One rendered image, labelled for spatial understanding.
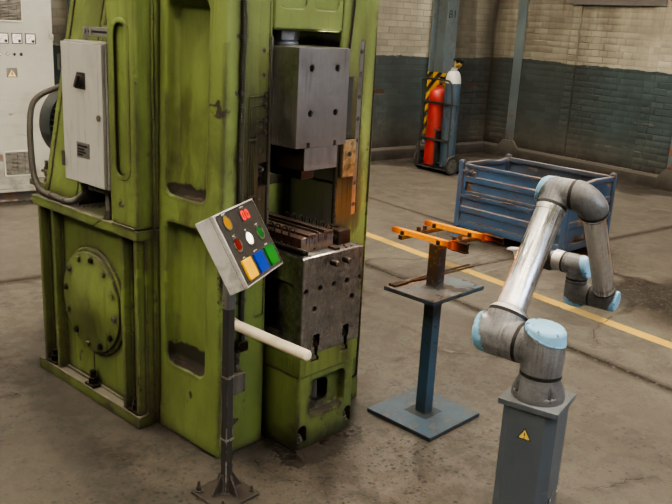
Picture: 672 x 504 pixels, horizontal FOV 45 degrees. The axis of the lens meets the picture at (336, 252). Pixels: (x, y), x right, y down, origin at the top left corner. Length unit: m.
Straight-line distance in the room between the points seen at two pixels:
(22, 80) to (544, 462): 6.54
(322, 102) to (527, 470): 1.64
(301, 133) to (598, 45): 8.78
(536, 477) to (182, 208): 1.76
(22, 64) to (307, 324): 5.49
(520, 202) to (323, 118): 4.00
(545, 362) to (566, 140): 9.25
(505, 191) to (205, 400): 4.27
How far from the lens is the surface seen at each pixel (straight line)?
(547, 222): 3.13
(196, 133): 3.42
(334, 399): 3.85
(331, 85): 3.38
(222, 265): 2.85
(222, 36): 3.19
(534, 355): 2.93
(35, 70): 8.43
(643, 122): 11.34
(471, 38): 12.58
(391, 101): 11.59
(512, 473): 3.11
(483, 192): 7.38
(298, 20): 3.42
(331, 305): 3.55
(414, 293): 3.74
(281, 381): 3.64
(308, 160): 3.34
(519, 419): 3.01
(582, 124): 11.89
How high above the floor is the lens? 1.87
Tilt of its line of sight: 16 degrees down
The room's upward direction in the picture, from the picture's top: 3 degrees clockwise
